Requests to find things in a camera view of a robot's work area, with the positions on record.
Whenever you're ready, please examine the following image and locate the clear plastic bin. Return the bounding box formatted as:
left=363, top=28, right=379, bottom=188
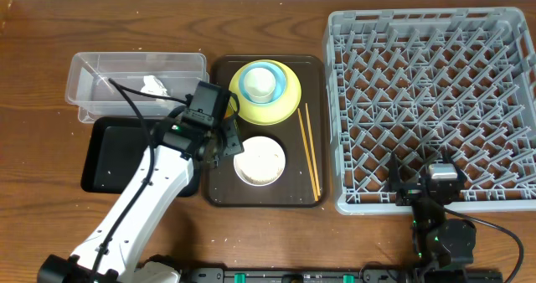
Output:
left=65, top=52, right=209, bottom=123

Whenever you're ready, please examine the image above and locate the grey dishwasher rack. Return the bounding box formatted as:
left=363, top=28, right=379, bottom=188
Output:
left=322, top=7, right=535, bottom=215

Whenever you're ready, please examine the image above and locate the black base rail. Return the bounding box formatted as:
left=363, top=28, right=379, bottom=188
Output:
left=137, top=255, right=503, bottom=283

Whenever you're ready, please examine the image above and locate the white cup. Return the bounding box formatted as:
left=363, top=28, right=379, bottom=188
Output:
left=244, top=68, right=276, bottom=103

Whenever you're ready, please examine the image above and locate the white tissue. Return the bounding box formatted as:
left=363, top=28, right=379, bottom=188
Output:
left=141, top=75, right=168, bottom=103

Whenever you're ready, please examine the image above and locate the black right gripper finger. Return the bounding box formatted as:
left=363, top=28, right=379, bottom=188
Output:
left=444, top=151, right=466, bottom=182
left=387, top=152, right=402, bottom=191

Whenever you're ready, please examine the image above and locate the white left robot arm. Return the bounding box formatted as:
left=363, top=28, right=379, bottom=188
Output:
left=37, top=108, right=244, bottom=282

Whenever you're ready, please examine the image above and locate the yellow plate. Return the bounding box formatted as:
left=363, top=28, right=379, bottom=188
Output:
left=229, top=59, right=302, bottom=126

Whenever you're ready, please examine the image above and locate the right wooden chopstick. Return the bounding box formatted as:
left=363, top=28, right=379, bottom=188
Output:
left=305, top=103, right=321, bottom=200

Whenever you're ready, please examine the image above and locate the left wooden chopstick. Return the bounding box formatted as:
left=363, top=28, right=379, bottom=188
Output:
left=297, top=107, right=318, bottom=202

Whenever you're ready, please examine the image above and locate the dark brown serving tray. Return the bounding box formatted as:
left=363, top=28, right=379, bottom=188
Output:
left=203, top=55, right=330, bottom=208

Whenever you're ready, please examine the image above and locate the pink white small bowl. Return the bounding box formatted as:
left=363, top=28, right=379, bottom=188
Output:
left=233, top=136, right=286, bottom=187

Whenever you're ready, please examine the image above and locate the light blue bowl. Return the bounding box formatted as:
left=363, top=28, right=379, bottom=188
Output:
left=239, top=61, right=286, bottom=105

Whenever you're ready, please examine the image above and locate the black tray bin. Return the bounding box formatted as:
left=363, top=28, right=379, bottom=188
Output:
left=80, top=116, right=202, bottom=198

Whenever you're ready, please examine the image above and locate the wooden chopstick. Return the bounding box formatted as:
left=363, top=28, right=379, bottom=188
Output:
left=297, top=107, right=318, bottom=202
left=305, top=103, right=321, bottom=200

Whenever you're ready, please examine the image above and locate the green orange snack wrapper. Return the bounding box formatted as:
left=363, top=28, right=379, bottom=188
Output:
left=224, top=103, right=234, bottom=119

